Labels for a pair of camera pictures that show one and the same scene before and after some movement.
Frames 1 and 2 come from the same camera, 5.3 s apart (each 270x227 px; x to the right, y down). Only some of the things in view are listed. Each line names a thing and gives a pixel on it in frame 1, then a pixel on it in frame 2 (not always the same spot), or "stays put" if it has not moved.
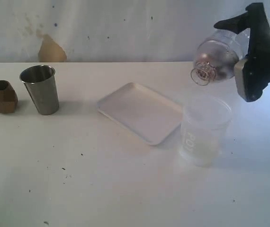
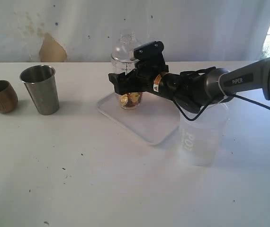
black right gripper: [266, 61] → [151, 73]
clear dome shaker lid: [214, 61] → [123, 50]
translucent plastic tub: [205, 122] stays put
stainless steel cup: [40, 83] stays put
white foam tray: [149, 116] stays put
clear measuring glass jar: [239, 42] → [129, 100]
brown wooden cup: [1, 97] stays put
